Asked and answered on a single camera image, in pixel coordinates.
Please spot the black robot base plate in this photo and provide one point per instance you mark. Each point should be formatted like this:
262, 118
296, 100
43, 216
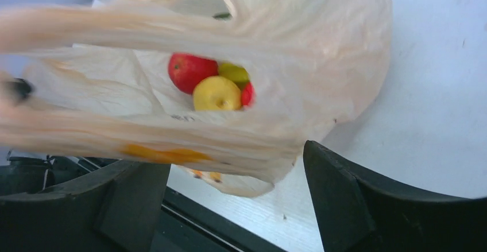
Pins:
183, 225

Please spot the red fake apple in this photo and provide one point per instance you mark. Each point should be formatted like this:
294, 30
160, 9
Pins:
187, 71

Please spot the yellow fake pear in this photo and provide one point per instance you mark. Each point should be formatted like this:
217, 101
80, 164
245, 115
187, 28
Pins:
216, 93

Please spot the small red fake fruit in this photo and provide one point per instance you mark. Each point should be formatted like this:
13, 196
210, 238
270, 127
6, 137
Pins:
247, 95

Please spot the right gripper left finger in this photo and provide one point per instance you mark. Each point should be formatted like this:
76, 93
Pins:
115, 208

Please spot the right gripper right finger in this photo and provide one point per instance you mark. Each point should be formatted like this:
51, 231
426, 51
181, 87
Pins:
358, 209

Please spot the green fake fruit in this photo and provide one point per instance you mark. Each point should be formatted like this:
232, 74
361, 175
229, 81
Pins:
235, 73

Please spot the translucent orange plastic bag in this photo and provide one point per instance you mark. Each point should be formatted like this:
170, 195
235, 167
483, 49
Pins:
101, 89

